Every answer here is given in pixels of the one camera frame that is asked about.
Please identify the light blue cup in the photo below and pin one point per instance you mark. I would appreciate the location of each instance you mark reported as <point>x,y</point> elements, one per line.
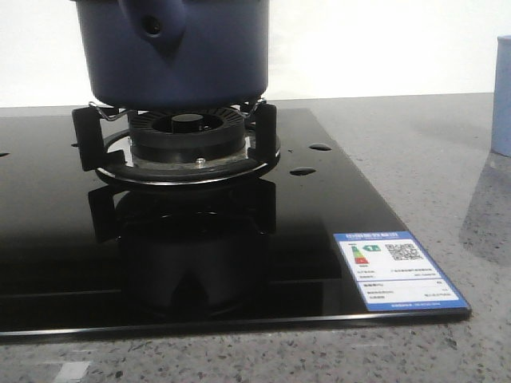
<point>500,140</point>

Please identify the black pot support grate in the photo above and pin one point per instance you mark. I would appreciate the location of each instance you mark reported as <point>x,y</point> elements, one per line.
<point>105,147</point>

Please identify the dark blue cooking pot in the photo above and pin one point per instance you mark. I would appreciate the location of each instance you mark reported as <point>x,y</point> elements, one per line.
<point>169,55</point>

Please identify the black gas burner head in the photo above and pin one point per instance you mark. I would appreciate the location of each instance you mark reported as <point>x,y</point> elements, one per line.
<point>184,137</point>

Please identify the blue white energy label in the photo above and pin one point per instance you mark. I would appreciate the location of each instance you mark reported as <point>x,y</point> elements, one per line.
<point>394,273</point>

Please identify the black glass stove top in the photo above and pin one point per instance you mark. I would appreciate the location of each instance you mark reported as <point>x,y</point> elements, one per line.
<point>85,259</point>

